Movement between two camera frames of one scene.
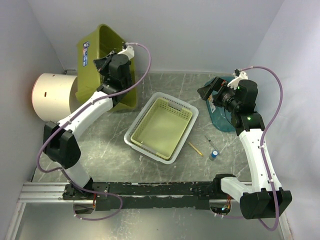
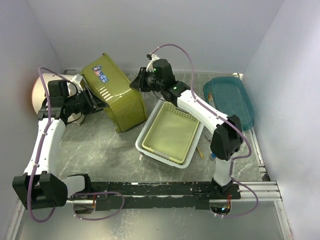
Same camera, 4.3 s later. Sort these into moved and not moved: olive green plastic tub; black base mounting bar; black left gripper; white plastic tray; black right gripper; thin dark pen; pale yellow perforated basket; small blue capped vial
Moved: pale yellow perforated basket; olive green plastic tub; black right gripper; white plastic tray; black left gripper
Not moved: thin dark pen; black base mounting bar; small blue capped vial
